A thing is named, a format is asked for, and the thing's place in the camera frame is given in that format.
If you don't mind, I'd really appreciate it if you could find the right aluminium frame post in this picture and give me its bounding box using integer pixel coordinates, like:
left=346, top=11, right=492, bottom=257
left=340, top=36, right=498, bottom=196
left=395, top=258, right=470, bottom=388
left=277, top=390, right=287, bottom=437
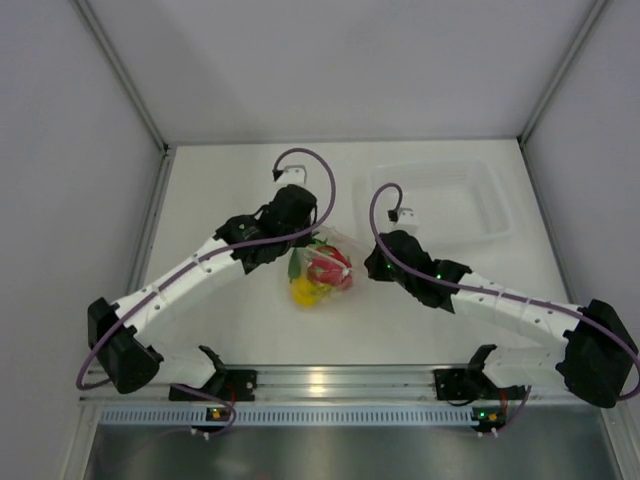
left=517, top=0, right=616, bottom=146

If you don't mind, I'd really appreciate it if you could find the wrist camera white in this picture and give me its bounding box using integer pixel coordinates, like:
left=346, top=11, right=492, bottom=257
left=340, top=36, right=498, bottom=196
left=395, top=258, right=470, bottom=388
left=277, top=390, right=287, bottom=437
left=272, top=165, right=307, bottom=187
left=387, top=207, right=419, bottom=235

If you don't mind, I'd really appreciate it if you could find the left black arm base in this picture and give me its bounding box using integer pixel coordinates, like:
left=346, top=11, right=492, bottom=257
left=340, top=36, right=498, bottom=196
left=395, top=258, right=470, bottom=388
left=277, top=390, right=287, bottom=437
left=169, top=368, right=258, bottom=403

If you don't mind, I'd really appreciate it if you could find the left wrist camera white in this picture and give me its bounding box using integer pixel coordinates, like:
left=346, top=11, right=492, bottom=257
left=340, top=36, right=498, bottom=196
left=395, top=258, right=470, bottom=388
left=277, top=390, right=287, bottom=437
left=272, top=165, right=307, bottom=187

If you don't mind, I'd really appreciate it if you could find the clear plastic basket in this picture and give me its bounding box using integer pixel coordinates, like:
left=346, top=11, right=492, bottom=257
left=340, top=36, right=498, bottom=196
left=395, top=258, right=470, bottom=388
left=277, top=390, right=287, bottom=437
left=361, top=156, right=513, bottom=248

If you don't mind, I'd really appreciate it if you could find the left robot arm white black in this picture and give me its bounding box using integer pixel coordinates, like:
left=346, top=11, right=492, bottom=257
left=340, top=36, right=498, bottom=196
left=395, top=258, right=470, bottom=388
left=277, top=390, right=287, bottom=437
left=88, top=185, right=317, bottom=400

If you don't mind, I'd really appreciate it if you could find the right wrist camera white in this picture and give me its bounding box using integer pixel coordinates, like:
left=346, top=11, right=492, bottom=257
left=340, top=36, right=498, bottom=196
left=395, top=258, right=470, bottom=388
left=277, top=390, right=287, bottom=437
left=387, top=207, right=419, bottom=235

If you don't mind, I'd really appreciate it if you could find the aluminium mounting rail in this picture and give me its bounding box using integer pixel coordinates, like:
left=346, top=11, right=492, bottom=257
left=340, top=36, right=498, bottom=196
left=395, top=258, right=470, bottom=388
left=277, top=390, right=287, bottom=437
left=79, top=363, right=626, bottom=404

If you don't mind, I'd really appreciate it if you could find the red fake dragon fruit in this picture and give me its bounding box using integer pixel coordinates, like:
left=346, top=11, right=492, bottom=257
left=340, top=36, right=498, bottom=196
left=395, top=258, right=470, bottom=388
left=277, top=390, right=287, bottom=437
left=307, top=245, right=353, bottom=291

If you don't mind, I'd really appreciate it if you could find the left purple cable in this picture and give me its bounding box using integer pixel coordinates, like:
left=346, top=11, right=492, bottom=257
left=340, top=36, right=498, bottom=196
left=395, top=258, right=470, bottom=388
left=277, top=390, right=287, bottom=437
left=74, top=147, right=337, bottom=439

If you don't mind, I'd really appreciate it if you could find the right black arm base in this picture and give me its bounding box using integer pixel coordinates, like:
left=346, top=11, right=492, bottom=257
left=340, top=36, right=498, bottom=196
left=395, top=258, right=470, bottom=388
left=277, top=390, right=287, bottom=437
left=433, top=368, right=495, bottom=403

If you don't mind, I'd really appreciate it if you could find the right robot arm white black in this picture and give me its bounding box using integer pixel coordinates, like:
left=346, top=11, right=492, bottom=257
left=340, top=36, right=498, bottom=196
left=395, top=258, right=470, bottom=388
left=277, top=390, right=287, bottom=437
left=364, top=230, right=639, bottom=408

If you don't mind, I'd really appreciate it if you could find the clear zip top bag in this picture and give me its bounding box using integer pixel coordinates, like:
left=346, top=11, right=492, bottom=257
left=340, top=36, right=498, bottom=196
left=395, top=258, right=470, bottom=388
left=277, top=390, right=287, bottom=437
left=287, top=226, right=367, bottom=309

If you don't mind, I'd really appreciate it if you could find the aluminium frame post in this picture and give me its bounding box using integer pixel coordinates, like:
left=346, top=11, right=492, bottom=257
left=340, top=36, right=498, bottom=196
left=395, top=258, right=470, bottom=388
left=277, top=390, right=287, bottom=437
left=74, top=0, right=171, bottom=154
left=517, top=0, right=616, bottom=146

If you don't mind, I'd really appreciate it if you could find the left aluminium frame post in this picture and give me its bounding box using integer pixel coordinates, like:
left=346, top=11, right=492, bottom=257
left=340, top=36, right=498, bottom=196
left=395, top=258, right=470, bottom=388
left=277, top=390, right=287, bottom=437
left=74, top=0, right=171, bottom=154

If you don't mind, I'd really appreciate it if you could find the yellow fake banana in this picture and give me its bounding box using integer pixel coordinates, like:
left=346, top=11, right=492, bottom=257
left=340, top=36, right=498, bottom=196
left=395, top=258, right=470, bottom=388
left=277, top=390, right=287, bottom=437
left=289, top=277, right=332, bottom=308

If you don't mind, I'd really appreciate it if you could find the white slotted cable duct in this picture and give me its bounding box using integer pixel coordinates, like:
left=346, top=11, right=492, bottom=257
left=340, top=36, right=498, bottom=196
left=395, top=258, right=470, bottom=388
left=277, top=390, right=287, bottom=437
left=99, top=405, right=479, bottom=427

